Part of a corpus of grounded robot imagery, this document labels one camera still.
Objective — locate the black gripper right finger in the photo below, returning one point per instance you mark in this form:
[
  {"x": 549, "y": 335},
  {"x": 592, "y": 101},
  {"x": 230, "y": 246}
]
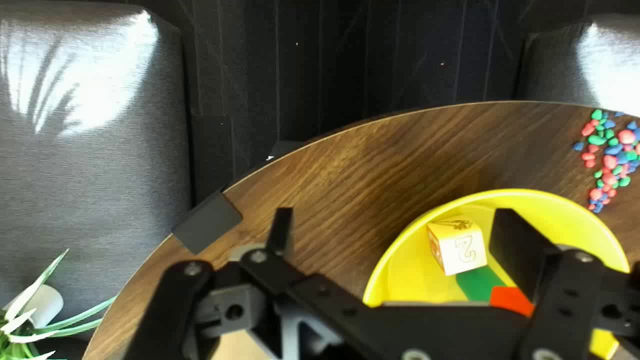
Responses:
[{"x": 572, "y": 293}]

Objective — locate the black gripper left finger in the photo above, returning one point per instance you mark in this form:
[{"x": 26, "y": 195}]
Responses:
[{"x": 287, "y": 312}]

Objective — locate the yellow plastic bowl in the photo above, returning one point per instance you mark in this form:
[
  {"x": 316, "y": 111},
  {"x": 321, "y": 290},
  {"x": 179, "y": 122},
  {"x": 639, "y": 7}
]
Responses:
[{"x": 409, "y": 270}]

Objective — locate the orange red block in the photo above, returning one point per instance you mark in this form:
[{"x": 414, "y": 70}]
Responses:
[{"x": 513, "y": 299}]

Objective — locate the green block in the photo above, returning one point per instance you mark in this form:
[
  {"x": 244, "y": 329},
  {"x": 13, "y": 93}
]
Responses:
[{"x": 478, "y": 285}]

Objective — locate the white picture cube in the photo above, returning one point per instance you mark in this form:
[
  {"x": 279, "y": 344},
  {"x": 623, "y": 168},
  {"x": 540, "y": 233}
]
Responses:
[{"x": 456, "y": 245}]

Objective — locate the spilled coloured beads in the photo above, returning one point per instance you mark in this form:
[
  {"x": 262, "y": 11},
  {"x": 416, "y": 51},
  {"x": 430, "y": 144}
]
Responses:
[{"x": 609, "y": 146}]

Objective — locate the green plant leaves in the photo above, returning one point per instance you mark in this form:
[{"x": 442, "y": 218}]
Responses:
[{"x": 33, "y": 316}]

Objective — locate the dark grey ottoman seat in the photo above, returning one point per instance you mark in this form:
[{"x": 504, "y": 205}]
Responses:
[{"x": 94, "y": 160}]

